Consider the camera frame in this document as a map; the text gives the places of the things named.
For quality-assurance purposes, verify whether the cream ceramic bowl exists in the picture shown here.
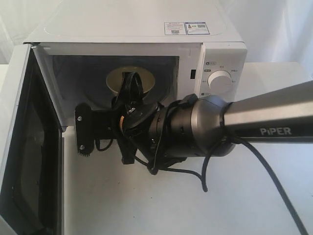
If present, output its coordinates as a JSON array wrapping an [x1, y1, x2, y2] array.
[[106, 65, 156, 95]]

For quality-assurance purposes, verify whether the white microwave door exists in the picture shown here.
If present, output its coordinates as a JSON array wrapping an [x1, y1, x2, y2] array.
[[0, 44, 64, 235]]

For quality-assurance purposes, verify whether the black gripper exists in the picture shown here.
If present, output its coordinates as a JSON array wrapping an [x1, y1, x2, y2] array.
[[91, 72, 159, 164]]

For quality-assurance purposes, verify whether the upper white microwave knob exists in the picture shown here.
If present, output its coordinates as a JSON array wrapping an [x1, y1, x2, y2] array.
[[207, 70, 232, 94]]

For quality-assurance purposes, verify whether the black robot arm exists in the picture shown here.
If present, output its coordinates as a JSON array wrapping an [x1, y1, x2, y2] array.
[[89, 71, 313, 171]]

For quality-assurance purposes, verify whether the glass microwave turntable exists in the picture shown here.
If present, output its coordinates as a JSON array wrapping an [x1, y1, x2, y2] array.
[[82, 56, 177, 109]]

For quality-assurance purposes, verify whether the white microwave oven body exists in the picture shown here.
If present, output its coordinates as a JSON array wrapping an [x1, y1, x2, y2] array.
[[24, 0, 247, 127]]

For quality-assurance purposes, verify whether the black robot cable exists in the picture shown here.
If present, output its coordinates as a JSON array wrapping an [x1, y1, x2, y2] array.
[[94, 94, 311, 235]]

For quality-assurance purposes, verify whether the blue white warning sticker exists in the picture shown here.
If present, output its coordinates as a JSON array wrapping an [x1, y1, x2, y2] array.
[[164, 22, 210, 35]]

